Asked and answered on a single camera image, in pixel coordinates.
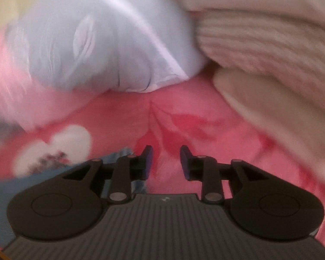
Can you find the blue denim jeans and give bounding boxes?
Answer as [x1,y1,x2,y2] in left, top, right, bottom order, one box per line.
[0,152,138,247]

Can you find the stack of folded pink clothes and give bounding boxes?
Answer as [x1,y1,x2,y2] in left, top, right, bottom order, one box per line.
[182,0,325,183]

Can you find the red floral bed blanket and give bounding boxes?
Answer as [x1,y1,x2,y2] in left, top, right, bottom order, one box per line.
[0,73,325,245]

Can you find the pink floral duvet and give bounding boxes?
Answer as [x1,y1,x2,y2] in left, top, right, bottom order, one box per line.
[0,0,206,130]

